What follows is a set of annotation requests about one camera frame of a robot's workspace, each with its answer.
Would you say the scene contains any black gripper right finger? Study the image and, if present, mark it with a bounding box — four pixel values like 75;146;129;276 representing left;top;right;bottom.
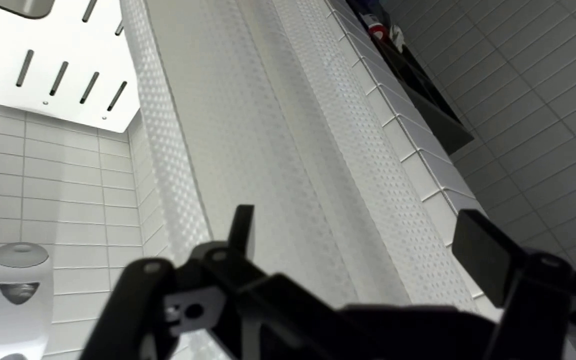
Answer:
449;207;576;360

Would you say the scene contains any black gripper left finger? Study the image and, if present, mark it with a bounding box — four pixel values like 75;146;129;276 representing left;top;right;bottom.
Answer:
77;202;271;360

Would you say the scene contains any white shower curtain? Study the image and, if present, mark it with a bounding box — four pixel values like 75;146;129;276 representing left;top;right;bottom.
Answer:
117;0;486;360

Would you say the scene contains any dark countertop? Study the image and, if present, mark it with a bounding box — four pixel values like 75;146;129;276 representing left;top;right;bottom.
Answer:
344;0;475;155

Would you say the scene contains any white slotted panel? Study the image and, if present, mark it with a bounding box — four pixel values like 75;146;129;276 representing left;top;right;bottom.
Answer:
0;0;142;135

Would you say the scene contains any red blue toiletry item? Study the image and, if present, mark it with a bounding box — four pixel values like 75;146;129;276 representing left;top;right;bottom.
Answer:
349;0;406;51

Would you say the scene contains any white wall soap dispenser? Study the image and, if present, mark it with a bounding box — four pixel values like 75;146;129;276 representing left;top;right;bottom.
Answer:
0;239;55;360

